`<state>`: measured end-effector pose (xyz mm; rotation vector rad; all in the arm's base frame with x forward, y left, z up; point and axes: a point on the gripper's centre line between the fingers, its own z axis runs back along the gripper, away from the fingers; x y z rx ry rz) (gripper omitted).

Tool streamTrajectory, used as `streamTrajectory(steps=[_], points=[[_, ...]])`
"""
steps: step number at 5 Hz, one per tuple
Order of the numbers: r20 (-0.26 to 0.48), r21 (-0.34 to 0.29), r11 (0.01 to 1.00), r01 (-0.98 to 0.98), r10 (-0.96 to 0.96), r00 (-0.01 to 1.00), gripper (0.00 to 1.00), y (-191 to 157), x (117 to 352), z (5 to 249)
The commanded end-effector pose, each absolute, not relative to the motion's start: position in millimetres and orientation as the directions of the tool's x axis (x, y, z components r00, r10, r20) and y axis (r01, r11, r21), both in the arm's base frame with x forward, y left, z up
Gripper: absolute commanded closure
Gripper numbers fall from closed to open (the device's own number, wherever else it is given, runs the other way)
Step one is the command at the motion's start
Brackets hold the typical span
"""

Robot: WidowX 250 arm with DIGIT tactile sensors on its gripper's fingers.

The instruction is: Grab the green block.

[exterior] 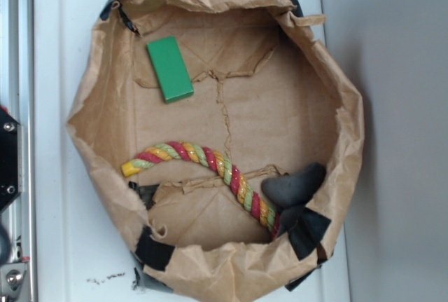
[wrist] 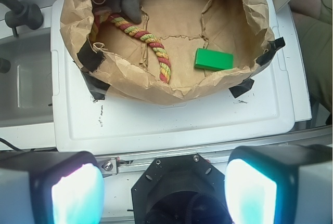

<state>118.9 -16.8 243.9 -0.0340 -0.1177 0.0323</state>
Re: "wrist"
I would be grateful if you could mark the grey sink basin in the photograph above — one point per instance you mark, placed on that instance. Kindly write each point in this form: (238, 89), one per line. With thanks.
(26, 79)

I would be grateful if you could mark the green rectangular block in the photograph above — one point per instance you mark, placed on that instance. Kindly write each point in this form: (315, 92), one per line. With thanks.
(213, 60)

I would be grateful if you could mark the white plastic bin lid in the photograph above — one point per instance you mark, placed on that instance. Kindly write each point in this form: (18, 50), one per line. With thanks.
(278, 100)

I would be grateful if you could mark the brown paper bag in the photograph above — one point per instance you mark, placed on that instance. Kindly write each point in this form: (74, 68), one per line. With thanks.
(125, 66)

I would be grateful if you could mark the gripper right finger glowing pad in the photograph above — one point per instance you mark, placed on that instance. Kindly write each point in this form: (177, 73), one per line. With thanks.
(279, 184)

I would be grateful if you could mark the aluminium frame rail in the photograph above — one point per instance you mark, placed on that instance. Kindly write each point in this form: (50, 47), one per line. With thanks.
(216, 153)

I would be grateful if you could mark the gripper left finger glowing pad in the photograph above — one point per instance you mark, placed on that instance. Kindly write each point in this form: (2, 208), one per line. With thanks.
(51, 187)

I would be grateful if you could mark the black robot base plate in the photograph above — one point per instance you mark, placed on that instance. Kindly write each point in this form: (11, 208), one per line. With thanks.
(180, 189)

